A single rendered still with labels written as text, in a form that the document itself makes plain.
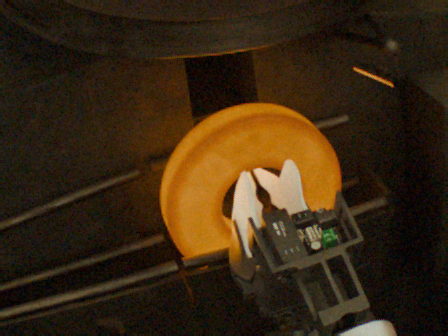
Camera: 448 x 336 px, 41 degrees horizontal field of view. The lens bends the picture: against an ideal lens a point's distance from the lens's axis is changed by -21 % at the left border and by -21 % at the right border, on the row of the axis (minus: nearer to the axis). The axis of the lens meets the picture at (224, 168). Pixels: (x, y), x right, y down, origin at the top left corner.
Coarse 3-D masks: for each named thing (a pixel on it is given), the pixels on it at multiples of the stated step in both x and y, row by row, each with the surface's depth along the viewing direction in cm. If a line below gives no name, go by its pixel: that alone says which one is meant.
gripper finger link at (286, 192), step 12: (288, 168) 55; (264, 180) 59; (276, 180) 59; (288, 180) 56; (300, 180) 54; (264, 192) 59; (276, 192) 58; (288, 192) 56; (300, 192) 54; (276, 204) 57; (288, 204) 57; (300, 204) 54
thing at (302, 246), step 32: (288, 224) 48; (320, 224) 49; (352, 224) 47; (256, 256) 49; (288, 256) 46; (320, 256) 46; (352, 256) 48; (256, 288) 51; (288, 288) 47; (320, 288) 46; (352, 288) 44; (288, 320) 51; (320, 320) 42; (352, 320) 44
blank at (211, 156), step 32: (192, 128) 58; (224, 128) 56; (256, 128) 56; (288, 128) 57; (192, 160) 56; (224, 160) 57; (256, 160) 57; (320, 160) 59; (160, 192) 59; (192, 192) 57; (224, 192) 58; (320, 192) 61; (192, 224) 58; (224, 224) 59
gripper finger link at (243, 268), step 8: (232, 224) 56; (232, 232) 57; (232, 240) 56; (240, 240) 55; (232, 248) 55; (240, 248) 54; (232, 256) 54; (240, 256) 54; (232, 264) 53; (240, 264) 53; (248, 264) 53; (256, 264) 53; (232, 272) 54; (240, 272) 53; (248, 272) 53; (240, 280) 53; (248, 280) 52; (240, 288) 53; (248, 288) 52; (248, 296) 53; (256, 296) 52
